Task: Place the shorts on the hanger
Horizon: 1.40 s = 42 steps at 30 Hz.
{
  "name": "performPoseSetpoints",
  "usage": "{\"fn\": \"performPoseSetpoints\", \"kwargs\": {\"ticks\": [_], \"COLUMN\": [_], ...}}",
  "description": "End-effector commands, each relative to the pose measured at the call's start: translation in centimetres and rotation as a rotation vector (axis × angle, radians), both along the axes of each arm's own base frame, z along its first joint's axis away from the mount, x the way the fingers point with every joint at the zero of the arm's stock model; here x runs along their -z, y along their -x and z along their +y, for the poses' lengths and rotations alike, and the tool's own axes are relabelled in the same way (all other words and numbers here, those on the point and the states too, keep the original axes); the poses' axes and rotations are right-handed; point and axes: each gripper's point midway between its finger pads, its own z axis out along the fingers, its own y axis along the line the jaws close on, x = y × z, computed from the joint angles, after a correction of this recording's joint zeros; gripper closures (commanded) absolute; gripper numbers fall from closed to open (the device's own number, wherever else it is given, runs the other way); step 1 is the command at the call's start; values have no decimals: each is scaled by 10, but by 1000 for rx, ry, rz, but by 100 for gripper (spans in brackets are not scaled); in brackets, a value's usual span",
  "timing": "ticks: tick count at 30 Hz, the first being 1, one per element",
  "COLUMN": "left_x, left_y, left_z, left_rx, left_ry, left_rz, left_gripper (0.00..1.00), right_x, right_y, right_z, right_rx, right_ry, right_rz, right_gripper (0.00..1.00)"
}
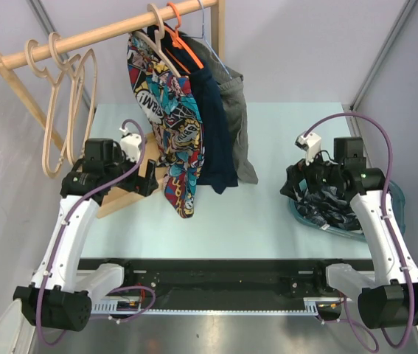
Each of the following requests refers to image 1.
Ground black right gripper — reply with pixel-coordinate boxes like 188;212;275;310
281;145;344;201

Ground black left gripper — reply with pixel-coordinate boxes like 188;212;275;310
105;147;158;196

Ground dark leaf-print shorts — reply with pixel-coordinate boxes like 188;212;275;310
289;187;363;234

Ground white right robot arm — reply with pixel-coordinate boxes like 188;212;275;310
280;133;418;329

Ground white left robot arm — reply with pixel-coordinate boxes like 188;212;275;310
13;133;158;331

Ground navy blue shorts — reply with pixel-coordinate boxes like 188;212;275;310
161;25;238;194

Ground colourful comic-print shorts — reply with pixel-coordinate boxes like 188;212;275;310
127;31;205;218

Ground grey shorts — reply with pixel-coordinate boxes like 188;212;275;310
184;37;259;184

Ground orange plastic hanger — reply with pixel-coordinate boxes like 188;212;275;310
164;1;204;69

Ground beige hanger with comic shorts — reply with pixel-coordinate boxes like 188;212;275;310
132;3;181;78

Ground teal plastic bin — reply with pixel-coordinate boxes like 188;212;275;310
288;180;405;243

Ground wooden clothes rack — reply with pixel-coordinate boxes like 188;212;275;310
0;0;226;219

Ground white plastic container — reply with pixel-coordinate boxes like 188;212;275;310
0;299;23;354

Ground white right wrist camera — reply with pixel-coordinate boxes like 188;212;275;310
295;133;321;166

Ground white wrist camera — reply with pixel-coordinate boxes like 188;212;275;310
119;128;143;163
295;133;321;166

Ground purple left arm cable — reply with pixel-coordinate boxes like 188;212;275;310
35;118;147;347

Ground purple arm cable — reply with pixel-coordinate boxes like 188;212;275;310
302;112;416;348
35;118;147;347

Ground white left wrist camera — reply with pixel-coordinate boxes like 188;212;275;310
119;128;143;163

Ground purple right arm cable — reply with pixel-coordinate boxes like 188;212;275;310
302;112;416;348

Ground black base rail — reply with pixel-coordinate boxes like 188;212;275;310
75;257;375;314

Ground light blue wire hanger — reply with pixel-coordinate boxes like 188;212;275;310
192;0;232;79

